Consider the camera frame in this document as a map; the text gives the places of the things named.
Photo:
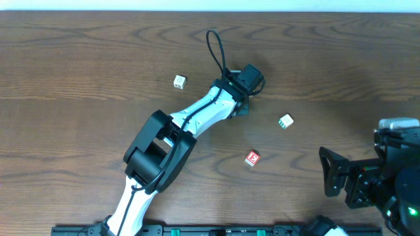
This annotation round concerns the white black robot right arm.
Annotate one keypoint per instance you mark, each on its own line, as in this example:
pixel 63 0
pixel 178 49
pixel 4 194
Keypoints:
pixel 403 168

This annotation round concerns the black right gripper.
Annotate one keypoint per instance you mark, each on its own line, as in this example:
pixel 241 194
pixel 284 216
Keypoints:
pixel 355 184

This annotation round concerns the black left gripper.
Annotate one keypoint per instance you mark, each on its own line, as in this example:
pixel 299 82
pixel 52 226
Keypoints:
pixel 243 109

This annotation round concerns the plain white wooden block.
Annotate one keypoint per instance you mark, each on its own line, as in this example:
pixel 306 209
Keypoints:
pixel 179 81

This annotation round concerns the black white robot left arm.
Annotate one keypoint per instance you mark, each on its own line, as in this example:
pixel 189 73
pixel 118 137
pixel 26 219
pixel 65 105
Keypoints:
pixel 161 148

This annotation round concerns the green edged wooden block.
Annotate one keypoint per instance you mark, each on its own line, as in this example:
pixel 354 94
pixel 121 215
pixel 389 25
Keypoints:
pixel 286 121

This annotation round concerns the red letter E block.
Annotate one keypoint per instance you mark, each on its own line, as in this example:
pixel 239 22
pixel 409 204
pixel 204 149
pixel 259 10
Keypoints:
pixel 252 158

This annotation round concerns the black mounting rail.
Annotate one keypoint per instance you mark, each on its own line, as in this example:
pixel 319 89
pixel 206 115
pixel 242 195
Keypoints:
pixel 158 230

